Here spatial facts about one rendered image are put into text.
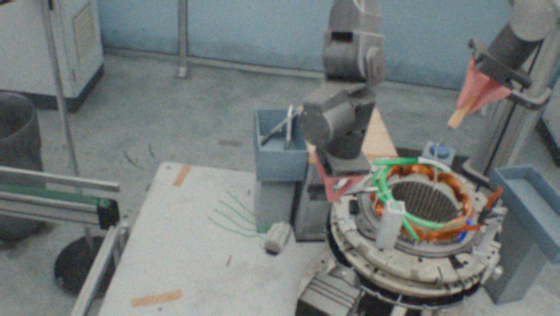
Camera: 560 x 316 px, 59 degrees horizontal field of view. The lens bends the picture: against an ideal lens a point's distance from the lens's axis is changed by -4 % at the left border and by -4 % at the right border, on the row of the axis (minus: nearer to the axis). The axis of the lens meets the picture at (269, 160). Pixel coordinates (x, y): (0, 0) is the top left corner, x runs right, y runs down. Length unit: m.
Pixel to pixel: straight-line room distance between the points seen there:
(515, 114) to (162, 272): 0.92
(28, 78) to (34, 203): 1.73
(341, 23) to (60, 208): 1.01
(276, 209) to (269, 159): 0.18
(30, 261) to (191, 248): 1.22
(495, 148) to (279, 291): 0.65
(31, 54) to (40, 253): 1.19
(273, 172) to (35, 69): 2.19
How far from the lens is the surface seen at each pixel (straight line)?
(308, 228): 1.29
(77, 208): 1.48
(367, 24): 0.74
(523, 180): 1.32
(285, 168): 1.15
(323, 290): 0.45
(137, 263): 1.27
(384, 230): 0.88
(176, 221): 1.35
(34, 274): 2.34
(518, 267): 1.25
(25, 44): 3.09
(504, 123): 1.37
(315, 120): 0.71
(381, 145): 1.19
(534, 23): 0.74
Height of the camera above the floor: 1.75
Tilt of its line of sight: 39 degrees down
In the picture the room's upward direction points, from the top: 6 degrees clockwise
